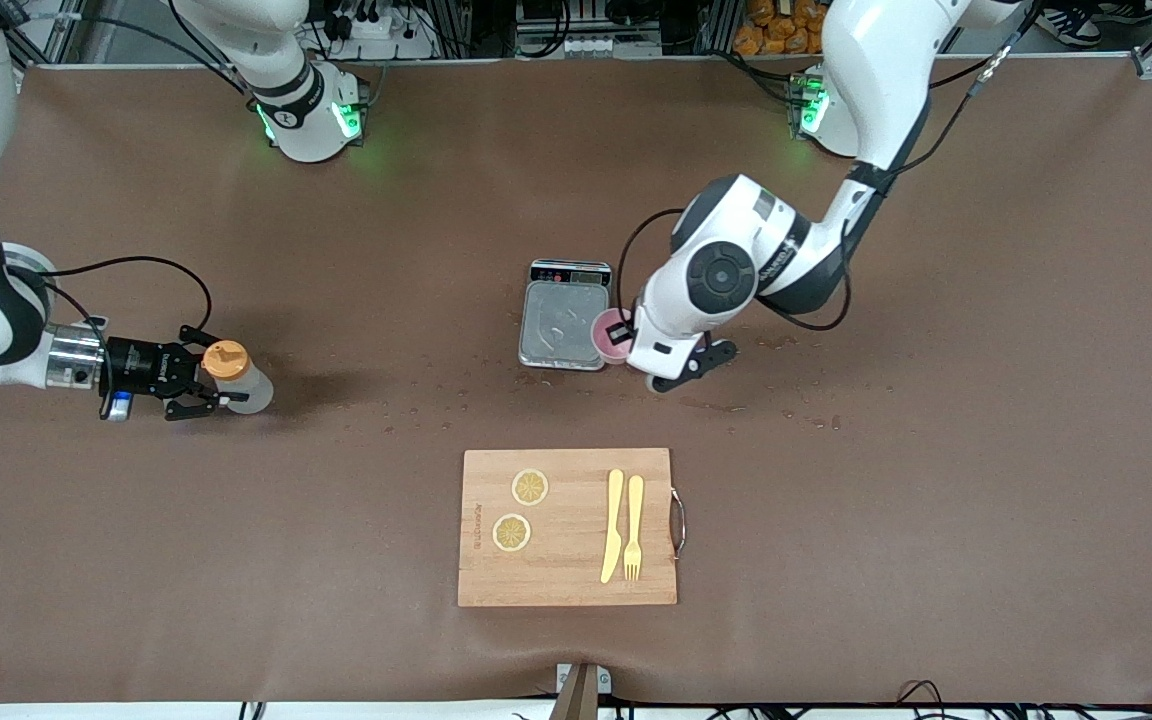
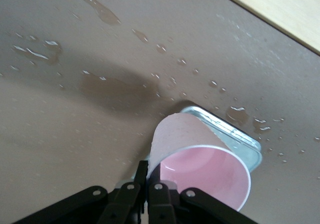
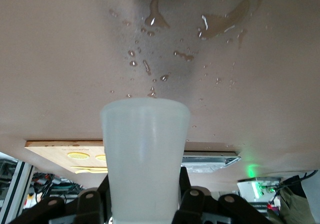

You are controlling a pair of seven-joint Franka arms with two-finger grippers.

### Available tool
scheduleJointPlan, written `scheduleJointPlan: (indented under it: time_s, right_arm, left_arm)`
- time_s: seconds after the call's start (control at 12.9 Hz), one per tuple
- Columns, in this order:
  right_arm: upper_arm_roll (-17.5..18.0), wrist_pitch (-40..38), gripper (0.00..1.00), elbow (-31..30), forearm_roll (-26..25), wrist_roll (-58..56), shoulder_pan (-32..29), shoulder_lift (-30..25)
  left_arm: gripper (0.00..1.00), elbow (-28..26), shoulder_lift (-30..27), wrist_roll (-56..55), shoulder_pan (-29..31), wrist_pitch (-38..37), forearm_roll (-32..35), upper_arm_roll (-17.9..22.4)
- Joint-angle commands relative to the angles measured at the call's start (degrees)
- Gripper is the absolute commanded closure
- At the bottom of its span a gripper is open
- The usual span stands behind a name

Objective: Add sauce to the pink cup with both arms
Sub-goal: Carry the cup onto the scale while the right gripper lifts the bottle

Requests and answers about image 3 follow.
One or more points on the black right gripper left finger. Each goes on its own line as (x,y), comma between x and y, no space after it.
(85,204)

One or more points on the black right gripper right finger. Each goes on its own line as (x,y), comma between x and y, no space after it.
(200,204)

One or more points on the olive green fabric bag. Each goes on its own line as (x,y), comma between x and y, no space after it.
(297,199)

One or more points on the wooden cutting board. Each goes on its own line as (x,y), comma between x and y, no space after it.
(50,156)

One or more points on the aluminium frame post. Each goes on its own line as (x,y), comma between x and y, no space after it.
(20,179)

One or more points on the silver digital kitchen scale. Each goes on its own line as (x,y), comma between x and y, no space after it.
(210,160)

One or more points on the translucent squeeze bottle orange cap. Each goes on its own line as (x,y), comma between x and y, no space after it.
(145,159)

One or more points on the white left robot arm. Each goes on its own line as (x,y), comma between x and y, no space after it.
(250,186)

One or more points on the lemon slice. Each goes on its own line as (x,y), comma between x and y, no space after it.
(101,157)
(78,155)

